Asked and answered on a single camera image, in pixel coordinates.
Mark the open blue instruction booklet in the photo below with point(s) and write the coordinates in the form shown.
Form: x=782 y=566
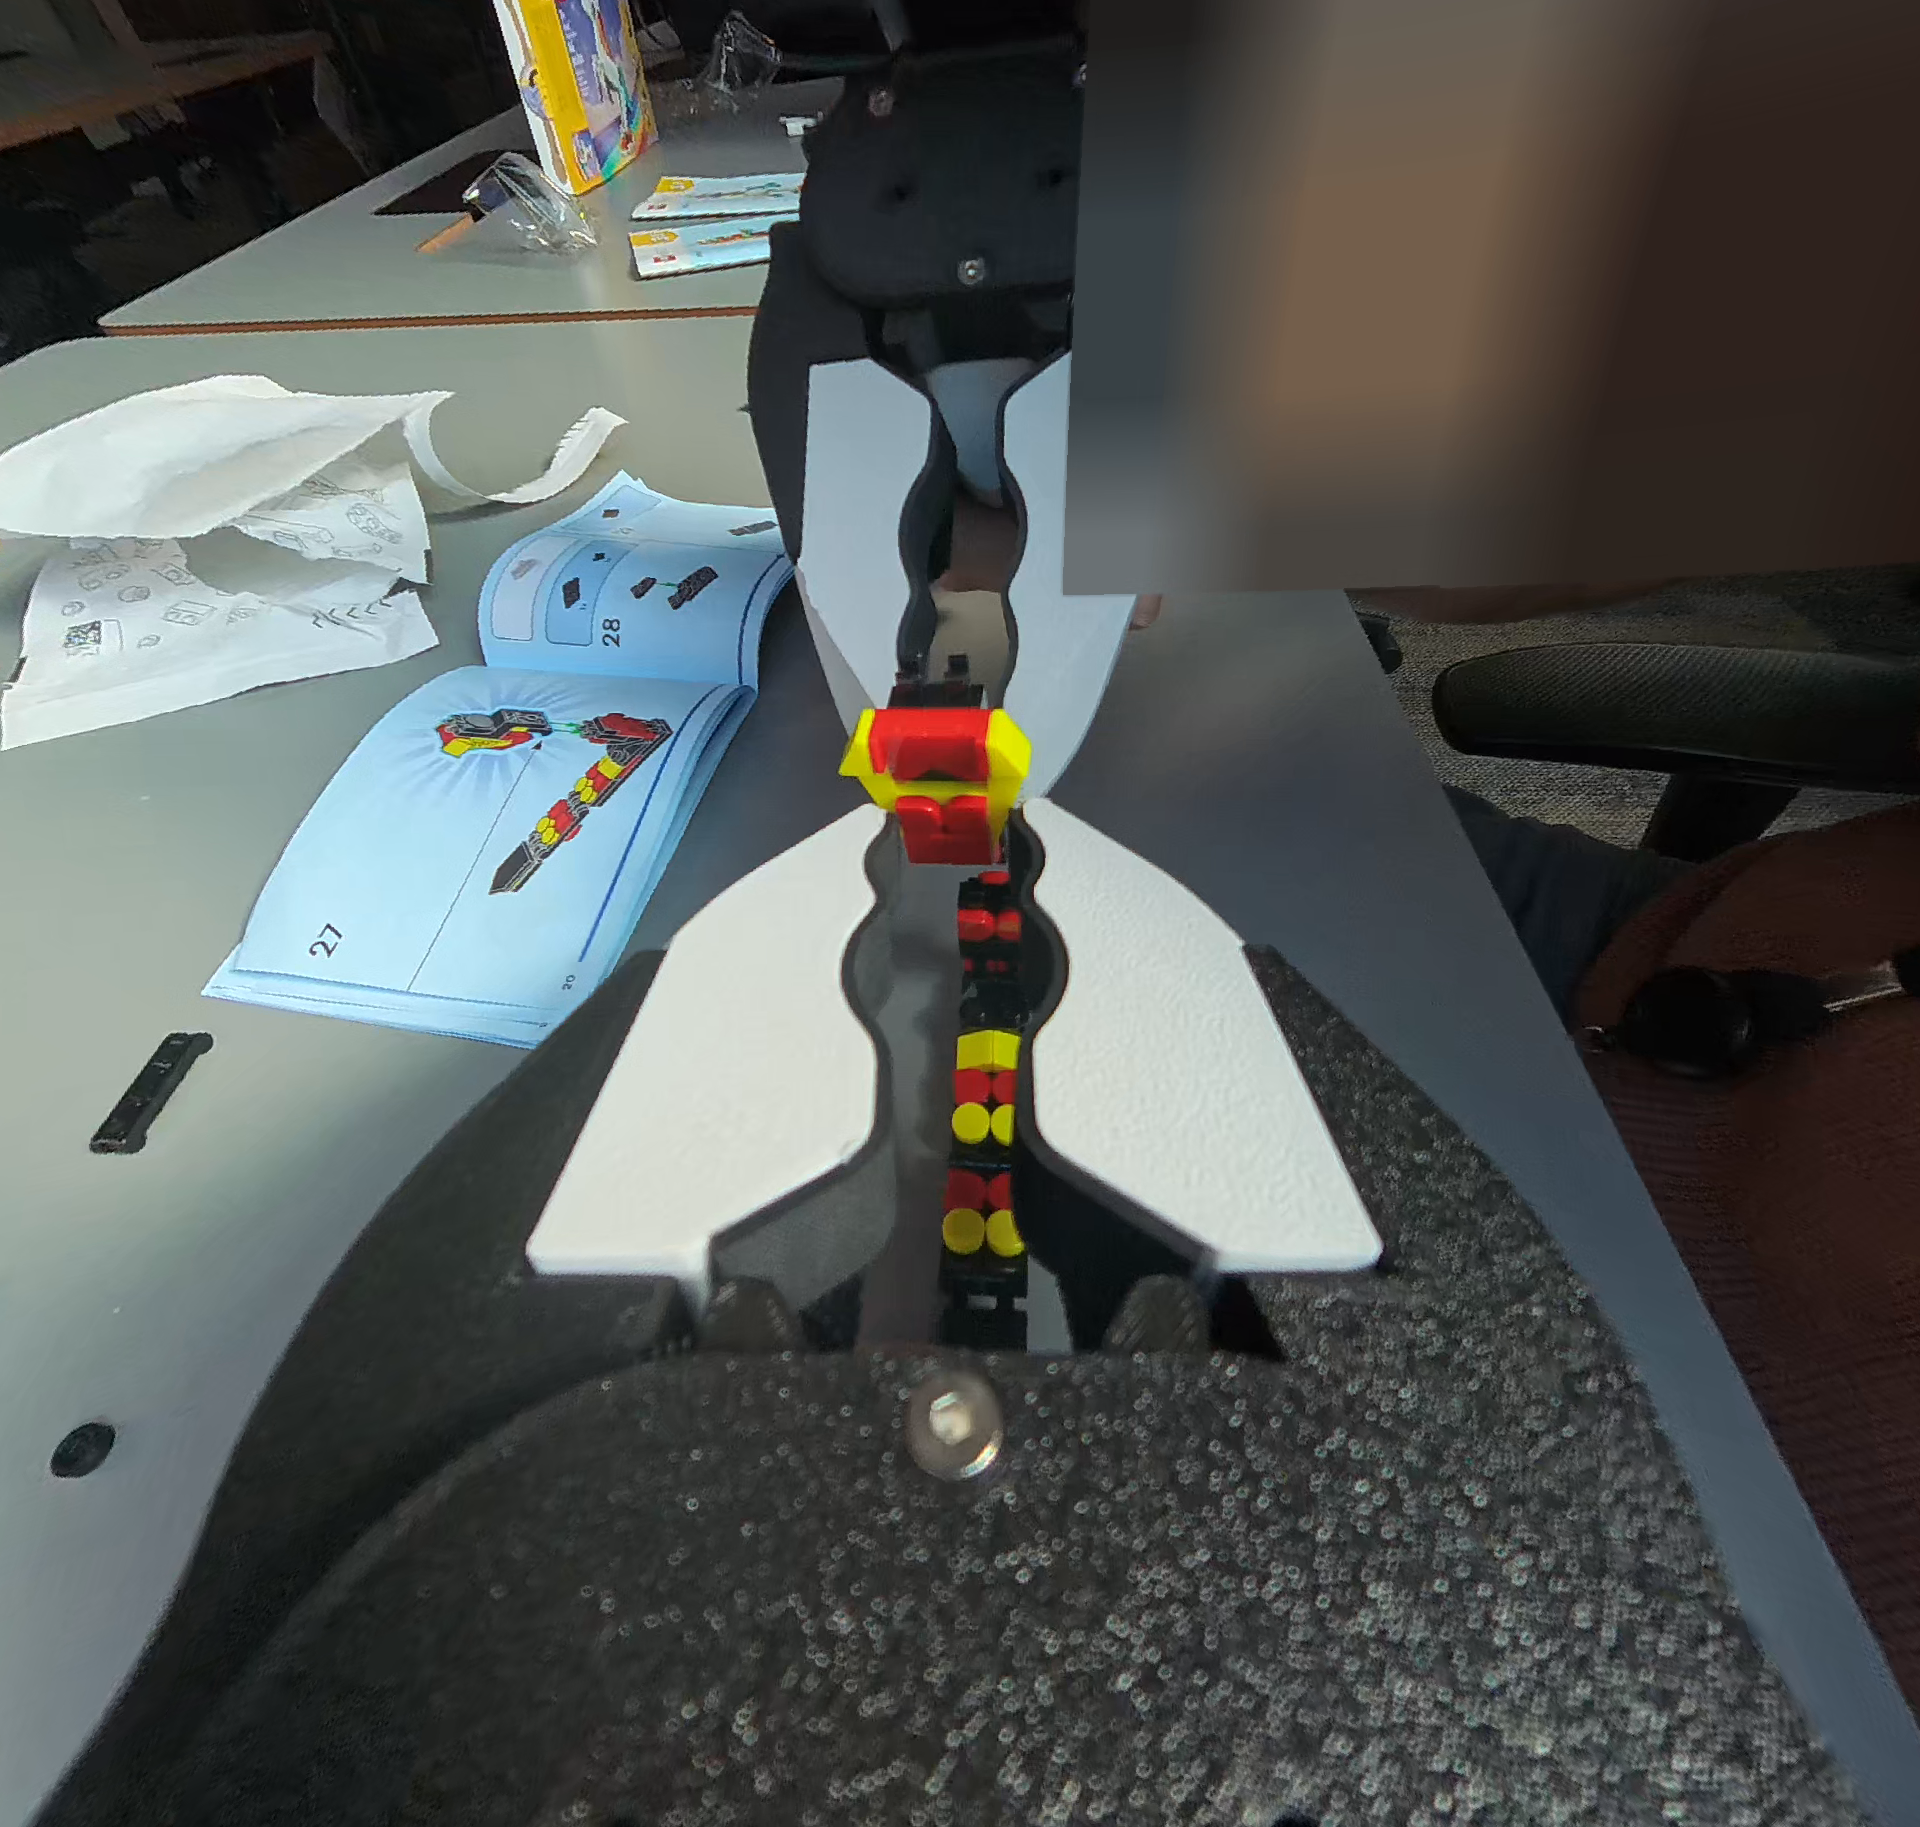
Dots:
x=451 y=838

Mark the grey office desk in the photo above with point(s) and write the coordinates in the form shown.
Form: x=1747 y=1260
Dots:
x=301 y=266

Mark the long black brick plate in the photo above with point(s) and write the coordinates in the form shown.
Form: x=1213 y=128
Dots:
x=151 y=1092

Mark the black round desk insert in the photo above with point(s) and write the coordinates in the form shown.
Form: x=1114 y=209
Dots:
x=82 y=1448

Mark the toy brick snake head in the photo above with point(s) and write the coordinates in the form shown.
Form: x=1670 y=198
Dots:
x=937 y=748

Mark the closed blue instruction booklet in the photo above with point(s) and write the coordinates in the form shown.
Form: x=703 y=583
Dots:
x=697 y=248
x=716 y=195

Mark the yellow toy set box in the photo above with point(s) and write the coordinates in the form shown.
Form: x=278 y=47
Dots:
x=576 y=55

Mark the person's leg in dark trousers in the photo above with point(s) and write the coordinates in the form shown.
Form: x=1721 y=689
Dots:
x=1546 y=898

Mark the wooden-edged desk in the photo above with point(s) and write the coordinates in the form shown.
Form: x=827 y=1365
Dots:
x=136 y=80

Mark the torn white paper bag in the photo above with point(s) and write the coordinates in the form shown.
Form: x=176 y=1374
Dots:
x=180 y=454

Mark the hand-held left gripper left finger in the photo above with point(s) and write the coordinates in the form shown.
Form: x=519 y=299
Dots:
x=706 y=1092

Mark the toy brick snake body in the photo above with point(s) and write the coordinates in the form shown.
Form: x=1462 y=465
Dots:
x=982 y=1092

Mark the white paper strip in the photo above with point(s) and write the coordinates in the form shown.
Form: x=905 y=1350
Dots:
x=576 y=439

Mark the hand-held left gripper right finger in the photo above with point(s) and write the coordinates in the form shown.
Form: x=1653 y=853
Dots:
x=1200 y=1092

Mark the printed white paper bag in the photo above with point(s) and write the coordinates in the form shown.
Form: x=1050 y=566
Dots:
x=196 y=627

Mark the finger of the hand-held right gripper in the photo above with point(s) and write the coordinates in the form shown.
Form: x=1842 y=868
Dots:
x=1050 y=658
x=855 y=508

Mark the black office chair armrest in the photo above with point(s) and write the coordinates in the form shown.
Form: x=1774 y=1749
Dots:
x=1650 y=710

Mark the clear plastic bag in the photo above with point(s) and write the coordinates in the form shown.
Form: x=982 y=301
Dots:
x=738 y=53
x=528 y=203

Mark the person's torso in sweater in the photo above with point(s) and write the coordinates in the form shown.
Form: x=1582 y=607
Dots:
x=1801 y=1257

